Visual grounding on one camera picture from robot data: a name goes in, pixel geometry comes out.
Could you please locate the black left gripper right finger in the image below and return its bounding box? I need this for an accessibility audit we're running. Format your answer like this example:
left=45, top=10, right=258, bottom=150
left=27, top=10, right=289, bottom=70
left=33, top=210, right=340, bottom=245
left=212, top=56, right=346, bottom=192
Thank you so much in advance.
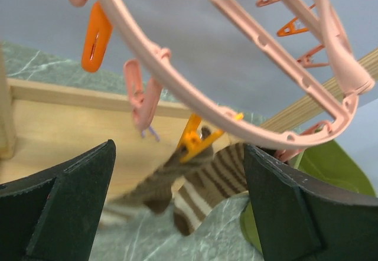
left=244, top=145, right=377, bottom=260

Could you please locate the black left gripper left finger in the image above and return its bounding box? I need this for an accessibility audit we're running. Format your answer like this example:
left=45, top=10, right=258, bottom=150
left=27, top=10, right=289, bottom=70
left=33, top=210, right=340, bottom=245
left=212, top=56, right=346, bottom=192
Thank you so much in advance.
left=1, top=139, right=116, bottom=260

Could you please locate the brown striped sock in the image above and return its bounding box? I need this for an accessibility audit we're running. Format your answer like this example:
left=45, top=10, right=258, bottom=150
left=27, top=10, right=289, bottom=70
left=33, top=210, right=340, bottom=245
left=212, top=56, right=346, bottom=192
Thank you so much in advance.
left=173, top=142, right=247, bottom=236
left=109, top=126, right=216, bottom=214

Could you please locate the purple plastic clip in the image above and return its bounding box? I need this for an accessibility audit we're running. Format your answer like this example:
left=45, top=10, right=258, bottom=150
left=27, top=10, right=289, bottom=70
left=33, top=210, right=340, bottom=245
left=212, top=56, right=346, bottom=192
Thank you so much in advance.
left=141, top=126, right=160, bottom=142

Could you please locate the orange plastic clip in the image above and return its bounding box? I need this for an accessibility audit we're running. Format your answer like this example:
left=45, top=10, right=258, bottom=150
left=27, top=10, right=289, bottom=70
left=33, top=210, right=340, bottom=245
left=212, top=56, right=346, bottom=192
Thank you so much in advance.
left=177, top=113, right=226, bottom=163

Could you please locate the pink round clip hanger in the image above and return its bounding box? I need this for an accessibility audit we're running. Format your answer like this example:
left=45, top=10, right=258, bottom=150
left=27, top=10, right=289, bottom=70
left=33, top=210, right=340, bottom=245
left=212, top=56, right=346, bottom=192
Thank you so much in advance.
left=67, top=0, right=376, bottom=163

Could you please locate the pink plastic clip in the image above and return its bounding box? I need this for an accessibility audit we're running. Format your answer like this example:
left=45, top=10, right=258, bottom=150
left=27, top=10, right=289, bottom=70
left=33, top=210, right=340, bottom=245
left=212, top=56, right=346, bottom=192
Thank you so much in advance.
left=274, top=120, right=332, bottom=162

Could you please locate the wooden hanger rack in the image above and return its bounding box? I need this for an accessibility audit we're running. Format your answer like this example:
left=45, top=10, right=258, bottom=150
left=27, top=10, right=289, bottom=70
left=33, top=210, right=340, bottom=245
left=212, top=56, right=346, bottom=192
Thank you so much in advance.
left=0, top=44, right=378, bottom=203

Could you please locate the green plastic bin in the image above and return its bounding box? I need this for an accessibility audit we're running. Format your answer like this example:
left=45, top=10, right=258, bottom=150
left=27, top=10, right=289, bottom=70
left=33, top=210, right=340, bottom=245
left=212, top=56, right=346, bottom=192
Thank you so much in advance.
left=241, top=141, right=377, bottom=254

